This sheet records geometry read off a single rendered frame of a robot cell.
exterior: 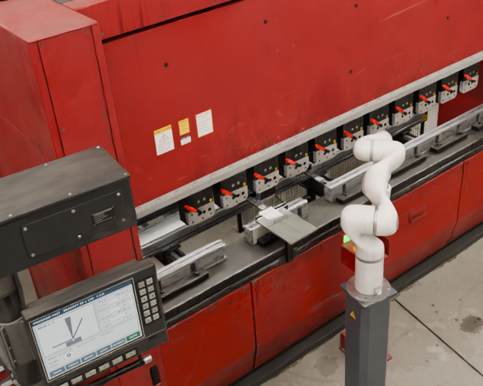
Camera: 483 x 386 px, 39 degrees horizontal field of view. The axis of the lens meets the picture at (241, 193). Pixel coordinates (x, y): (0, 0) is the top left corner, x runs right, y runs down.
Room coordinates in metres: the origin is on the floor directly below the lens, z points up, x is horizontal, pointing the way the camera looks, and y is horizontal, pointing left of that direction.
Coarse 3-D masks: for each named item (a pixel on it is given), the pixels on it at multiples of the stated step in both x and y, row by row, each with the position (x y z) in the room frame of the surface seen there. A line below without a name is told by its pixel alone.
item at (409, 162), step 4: (412, 156) 3.53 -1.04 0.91; (420, 156) 3.53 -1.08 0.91; (424, 156) 3.53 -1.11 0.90; (408, 160) 3.50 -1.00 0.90; (412, 160) 3.49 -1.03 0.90; (416, 160) 3.49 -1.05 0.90; (420, 160) 3.50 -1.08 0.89; (404, 164) 3.46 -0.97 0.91; (408, 164) 3.45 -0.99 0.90; (412, 164) 3.46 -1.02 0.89; (416, 164) 3.48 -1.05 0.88; (400, 168) 3.41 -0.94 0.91; (404, 168) 3.42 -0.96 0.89; (408, 168) 3.44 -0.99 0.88; (392, 172) 3.37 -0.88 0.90; (396, 172) 3.38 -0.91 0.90; (400, 172) 3.40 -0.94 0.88; (392, 176) 3.36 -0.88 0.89
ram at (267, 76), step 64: (256, 0) 2.89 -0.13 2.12; (320, 0) 3.11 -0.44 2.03; (384, 0) 3.35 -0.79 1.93; (448, 0) 3.65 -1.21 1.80; (128, 64) 2.52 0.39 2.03; (192, 64) 2.69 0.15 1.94; (256, 64) 2.88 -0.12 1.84; (320, 64) 3.10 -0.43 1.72; (384, 64) 3.37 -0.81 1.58; (448, 64) 3.68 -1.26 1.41; (128, 128) 2.49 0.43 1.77; (192, 128) 2.67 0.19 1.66; (256, 128) 2.87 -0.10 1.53; (192, 192) 2.64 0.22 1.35
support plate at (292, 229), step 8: (296, 216) 2.88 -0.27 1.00; (264, 224) 2.83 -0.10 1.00; (280, 224) 2.82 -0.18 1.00; (288, 224) 2.81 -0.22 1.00; (296, 224) 2.81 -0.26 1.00; (304, 224) 2.80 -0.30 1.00; (272, 232) 2.77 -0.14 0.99; (280, 232) 2.76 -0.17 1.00; (288, 232) 2.75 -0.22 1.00; (296, 232) 2.74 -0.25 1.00; (304, 232) 2.74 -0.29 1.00; (312, 232) 2.74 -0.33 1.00; (288, 240) 2.68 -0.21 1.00; (296, 240) 2.68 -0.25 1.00
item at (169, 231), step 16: (400, 128) 3.87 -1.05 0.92; (336, 160) 3.54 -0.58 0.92; (304, 176) 3.41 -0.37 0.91; (256, 192) 3.19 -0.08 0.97; (224, 208) 3.06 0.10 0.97; (240, 208) 3.13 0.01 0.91; (160, 224) 2.93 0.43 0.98; (176, 224) 2.92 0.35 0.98; (208, 224) 3.00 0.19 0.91; (144, 240) 2.80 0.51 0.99; (160, 240) 2.83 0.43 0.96; (176, 240) 2.88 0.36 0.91; (144, 256) 2.78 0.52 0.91
